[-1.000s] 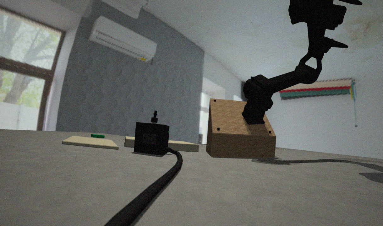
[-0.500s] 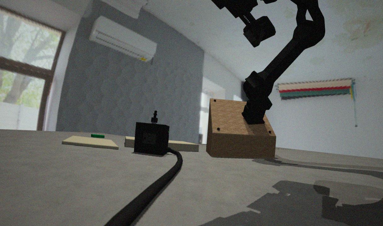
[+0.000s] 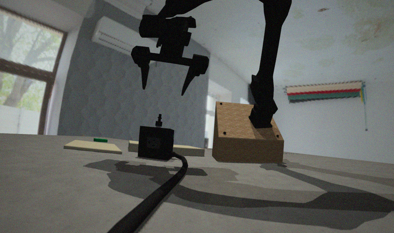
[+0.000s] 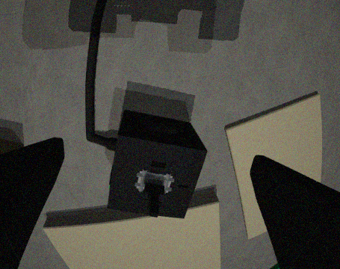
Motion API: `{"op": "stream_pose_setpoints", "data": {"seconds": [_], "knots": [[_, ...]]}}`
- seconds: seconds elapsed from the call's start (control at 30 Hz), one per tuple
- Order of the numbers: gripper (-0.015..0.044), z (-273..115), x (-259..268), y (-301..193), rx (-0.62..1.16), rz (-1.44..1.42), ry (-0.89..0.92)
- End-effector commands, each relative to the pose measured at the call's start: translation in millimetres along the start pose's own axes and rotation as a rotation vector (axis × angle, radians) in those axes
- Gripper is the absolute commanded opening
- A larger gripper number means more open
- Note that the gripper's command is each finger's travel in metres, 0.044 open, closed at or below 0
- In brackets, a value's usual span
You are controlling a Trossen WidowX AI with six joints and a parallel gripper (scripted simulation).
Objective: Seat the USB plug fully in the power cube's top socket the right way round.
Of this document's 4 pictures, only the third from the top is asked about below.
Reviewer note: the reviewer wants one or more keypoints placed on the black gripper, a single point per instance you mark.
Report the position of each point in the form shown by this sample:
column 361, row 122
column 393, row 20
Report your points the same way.
column 142, row 56

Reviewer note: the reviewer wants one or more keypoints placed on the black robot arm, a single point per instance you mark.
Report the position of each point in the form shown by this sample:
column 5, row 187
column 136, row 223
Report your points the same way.
column 262, row 86

